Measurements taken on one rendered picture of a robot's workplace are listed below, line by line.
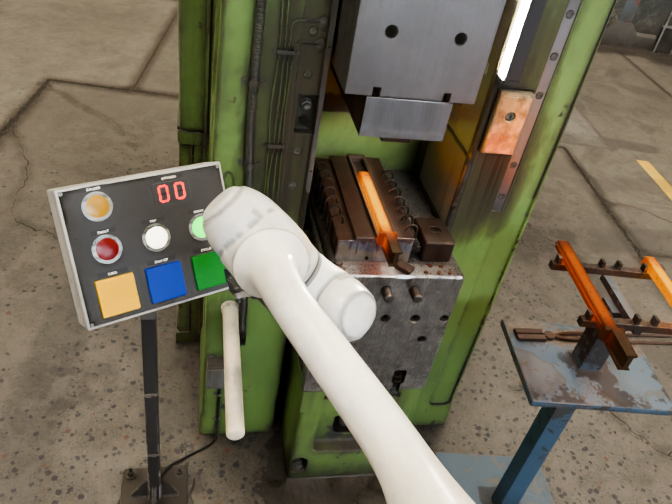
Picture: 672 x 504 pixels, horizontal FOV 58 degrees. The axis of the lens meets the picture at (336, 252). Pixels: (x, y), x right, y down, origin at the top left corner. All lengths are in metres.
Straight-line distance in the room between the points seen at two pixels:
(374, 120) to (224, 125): 0.36
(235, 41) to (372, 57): 0.31
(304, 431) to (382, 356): 0.39
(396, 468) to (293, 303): 0.22
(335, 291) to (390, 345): 0.89
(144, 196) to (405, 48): 0.61
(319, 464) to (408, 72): 1.34
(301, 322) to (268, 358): 1.29
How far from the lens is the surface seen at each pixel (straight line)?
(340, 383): 0.69
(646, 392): 1.85
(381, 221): 1.59
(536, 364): 1.74
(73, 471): 2.26
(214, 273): 1.35
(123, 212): 1.28
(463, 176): 1.70
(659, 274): 1.78
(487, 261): 1.93
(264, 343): 1.95
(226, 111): 1.48
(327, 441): 2.13
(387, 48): 1.32
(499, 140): 1.65
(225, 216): 0.82
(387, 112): 1.38
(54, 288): 2.89
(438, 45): 1.35
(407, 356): 1.80
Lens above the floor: 1.87
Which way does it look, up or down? 36 degrees down
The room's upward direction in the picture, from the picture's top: 11 degrees clockwise
